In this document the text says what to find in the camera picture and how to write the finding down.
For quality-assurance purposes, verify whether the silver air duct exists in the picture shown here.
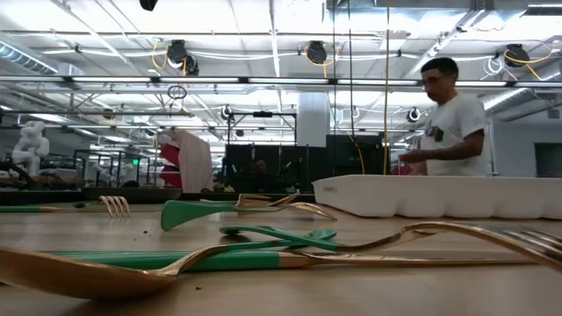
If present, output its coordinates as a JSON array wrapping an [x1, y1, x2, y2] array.
[[0, 39, 61, 76], [480, 61, 562, 124]]

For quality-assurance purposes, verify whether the long ceiling light strip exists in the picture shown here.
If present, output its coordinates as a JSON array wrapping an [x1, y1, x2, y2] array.
[[0, 75, 562, 88]]

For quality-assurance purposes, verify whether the black aluminium table frame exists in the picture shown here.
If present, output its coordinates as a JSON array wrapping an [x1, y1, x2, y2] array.
[[0, 188, 315, 205]]

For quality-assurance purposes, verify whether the white column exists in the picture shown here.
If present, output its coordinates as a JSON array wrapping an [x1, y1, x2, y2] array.
[[297, 91, 331, 148]]

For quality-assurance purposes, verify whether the green-handled gold spoon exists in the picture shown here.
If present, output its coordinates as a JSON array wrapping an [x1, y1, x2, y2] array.
[[199, 192, 300, 211], [160, 199, 338, 233], [0, 227, 338, 301]]

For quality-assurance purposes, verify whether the curved yellow cable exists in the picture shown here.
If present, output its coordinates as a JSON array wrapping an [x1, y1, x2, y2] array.
[[345, 133, 366, 176]]

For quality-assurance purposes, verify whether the white plastic cutlery organizer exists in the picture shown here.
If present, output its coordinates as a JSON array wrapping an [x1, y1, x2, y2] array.
[[311, 174, 562, 220]]

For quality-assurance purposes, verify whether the green-handled gold fork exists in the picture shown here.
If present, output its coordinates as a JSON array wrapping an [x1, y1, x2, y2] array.
[[219, 220, 562, 273], [0, 195, 132, 219]]

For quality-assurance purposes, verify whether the pink cloth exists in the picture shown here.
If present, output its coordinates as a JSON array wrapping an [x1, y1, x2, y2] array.
[[173, 128, 215, 194]]

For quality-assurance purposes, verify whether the hanging black cable loop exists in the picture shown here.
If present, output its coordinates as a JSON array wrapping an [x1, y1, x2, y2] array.
[[166, 84, 189, 101]]

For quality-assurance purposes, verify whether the person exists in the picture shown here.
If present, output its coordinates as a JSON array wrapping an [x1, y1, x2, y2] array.
[[398, 56, 489, 176], [249, 157, 276, 193]]

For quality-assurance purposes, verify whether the black partition screen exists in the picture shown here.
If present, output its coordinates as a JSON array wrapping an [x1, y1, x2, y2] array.
[[224, 133, 390, 194]]

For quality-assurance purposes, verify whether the red cabinet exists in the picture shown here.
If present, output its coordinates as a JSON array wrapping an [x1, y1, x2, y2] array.
[[157, 142, 182, 189]]

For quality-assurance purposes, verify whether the black cage frame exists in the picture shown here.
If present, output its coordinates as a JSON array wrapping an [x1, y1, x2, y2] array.
[[72, 148, 153, 189]]

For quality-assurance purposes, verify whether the dark wall screen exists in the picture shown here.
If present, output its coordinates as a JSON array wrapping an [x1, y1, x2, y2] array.
[[534, 142, 562, 179]]

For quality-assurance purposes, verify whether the green-handled gold knife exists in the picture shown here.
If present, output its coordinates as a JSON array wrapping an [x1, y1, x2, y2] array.
[[47, 249, 537, 272]]

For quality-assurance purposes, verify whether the black metal frame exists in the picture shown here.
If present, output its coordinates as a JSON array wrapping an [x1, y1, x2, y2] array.
[[226, 111, 299, 146]]

